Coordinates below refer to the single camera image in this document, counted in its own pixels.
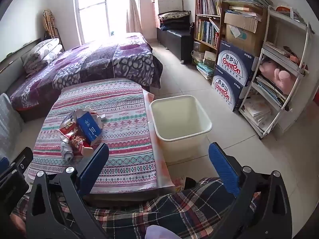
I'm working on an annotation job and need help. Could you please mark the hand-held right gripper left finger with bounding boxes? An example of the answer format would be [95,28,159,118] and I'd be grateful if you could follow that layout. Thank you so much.
[26,142,110,239]

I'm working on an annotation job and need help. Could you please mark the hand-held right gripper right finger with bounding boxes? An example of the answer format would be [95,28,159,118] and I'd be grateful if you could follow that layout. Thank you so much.
[208,142,292,239]

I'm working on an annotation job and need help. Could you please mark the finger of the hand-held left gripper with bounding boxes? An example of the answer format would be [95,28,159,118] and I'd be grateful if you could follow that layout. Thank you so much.
[0,147,33,187]
[0,157,10,173]

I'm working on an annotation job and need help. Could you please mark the red snack packet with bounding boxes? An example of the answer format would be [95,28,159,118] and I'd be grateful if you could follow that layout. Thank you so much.
[66,132,94,158]

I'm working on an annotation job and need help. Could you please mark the white cloth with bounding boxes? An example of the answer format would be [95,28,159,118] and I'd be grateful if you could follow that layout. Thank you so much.
[58,134,75,163]

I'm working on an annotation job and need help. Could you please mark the blue paper box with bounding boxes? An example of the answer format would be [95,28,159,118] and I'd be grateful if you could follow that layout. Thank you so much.
[75,111,104,146]

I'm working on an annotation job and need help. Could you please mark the red and white carton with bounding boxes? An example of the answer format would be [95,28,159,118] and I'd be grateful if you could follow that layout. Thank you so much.
[59,110,83,135]

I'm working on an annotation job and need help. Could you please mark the white plastic bin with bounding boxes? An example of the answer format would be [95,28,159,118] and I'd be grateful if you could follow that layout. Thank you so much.
[150,95,213,166]

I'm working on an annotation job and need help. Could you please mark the grey quilted cloth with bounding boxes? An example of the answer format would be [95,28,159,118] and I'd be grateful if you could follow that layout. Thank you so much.
[0,93,24,160]

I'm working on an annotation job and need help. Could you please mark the striped patterned tablecloth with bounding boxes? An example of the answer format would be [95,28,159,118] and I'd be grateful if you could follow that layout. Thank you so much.
[27,78,160,195]

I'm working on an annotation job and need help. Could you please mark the person's plaid trousers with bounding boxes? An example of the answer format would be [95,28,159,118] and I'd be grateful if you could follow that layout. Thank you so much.
[12,177,260,239]

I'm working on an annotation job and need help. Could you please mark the stack of white papers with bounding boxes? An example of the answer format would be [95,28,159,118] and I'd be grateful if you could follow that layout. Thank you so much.
[243,97,272,132]

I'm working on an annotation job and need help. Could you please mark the blue water carton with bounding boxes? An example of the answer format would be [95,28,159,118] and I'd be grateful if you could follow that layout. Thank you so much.
[216,40,256,86]
[211,65,250,112]

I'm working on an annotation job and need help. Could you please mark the stack of thin books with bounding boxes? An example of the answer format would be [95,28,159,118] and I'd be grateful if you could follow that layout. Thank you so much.
[254,76,287,107]

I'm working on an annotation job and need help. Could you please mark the dark bed headboard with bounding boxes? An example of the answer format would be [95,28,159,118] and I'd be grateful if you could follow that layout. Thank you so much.
[0,38,43,97]

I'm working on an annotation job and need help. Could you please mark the bed with purple patterned blanket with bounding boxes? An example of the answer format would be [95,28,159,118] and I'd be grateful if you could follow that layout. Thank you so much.
[10,32,163,112]

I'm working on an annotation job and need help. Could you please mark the pile of books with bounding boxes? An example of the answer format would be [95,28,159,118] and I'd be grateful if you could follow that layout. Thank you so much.
[191,50,217,80]

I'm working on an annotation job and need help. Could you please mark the pink plush toy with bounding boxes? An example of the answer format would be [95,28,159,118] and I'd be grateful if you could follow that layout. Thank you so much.
[259,61,297,95]

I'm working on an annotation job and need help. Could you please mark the folded white patterned quilt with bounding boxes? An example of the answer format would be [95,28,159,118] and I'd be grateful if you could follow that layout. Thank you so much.
[22,38,63,74]

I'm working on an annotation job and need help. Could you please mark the brown cardboard box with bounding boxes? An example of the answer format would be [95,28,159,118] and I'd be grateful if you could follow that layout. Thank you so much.
[224,10,262,56]

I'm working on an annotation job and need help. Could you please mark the black metal rack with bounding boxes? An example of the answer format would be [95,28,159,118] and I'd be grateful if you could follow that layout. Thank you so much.
[45,27,66,51]

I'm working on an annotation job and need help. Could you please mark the row of upright books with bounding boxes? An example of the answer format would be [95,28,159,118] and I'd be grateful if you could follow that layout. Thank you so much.
[197,19,220,48]
[197,0,222,15]

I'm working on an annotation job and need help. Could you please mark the black leather bench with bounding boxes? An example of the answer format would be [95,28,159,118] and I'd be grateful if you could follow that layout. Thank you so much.
[157,28,195,64]

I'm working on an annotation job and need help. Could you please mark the plaid cloth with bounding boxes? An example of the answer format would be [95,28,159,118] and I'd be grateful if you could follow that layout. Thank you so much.
[43,10,58,39]

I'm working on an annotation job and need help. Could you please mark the wooden bookshelf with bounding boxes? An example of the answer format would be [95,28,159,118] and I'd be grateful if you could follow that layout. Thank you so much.
[194,0,268,55]

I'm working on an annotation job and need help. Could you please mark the stack of folded blankets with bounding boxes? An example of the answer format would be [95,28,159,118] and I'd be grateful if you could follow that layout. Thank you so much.
[158,10,191,31]

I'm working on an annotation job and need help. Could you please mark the white framed window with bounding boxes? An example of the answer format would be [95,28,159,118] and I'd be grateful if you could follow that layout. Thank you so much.
[72,0,140,44]

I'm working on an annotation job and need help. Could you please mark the pale pink curtain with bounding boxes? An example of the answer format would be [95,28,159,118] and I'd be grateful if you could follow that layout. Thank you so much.
[126,0,142,33]

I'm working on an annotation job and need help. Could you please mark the white shelf rack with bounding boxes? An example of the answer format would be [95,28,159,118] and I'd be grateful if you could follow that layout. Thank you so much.
[239,6,314,140]

